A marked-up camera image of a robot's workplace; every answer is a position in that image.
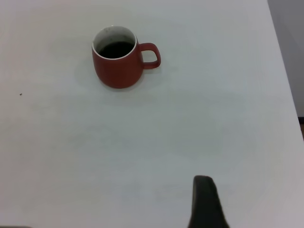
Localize red ceramic coffee mug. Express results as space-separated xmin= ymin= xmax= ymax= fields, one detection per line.
xmin=91 ymin=25 xmax=162 ymax=90

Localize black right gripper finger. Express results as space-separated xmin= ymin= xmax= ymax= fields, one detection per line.
xmin=187 ymin=175 xmax=230 ymax=228

